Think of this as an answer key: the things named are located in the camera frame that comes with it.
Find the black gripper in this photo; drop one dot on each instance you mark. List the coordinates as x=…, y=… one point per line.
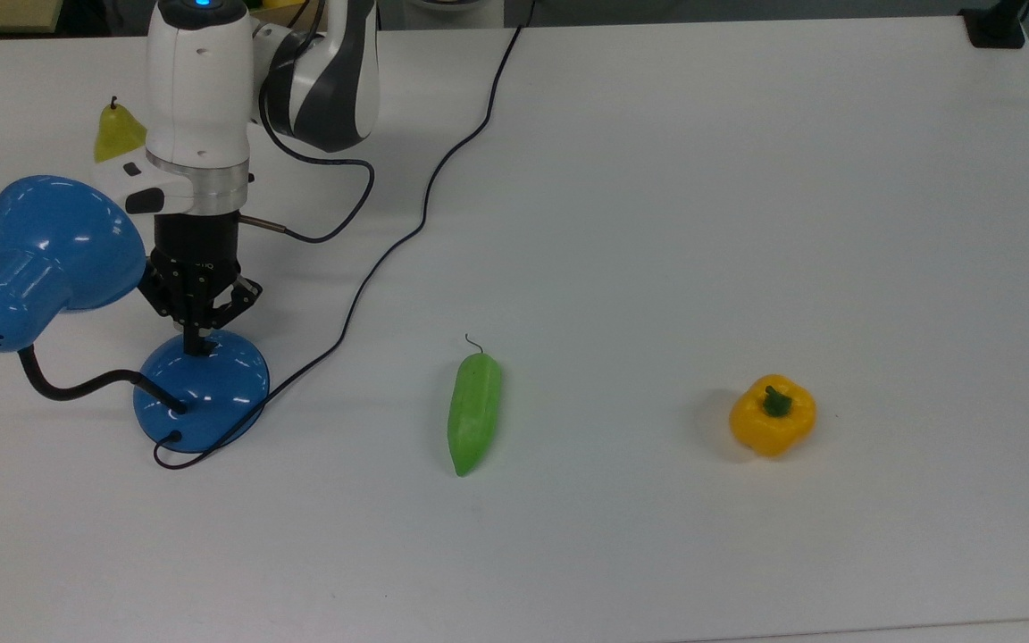
x=197, y=250

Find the blue gooseneck desk lamp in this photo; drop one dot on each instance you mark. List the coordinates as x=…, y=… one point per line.
x=59, y=234

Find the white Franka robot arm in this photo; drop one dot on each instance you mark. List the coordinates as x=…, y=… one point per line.
x=197, y=89

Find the yellow-green toy pear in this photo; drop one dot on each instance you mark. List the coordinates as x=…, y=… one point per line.
x=117, y=134

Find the green toy cucumber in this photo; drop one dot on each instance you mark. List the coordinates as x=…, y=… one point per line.
x=473, y=411

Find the yellow toy bell pepper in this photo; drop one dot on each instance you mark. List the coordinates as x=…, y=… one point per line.
x=773, y=429

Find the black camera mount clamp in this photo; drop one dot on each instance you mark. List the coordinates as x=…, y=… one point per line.
x=995, y=27

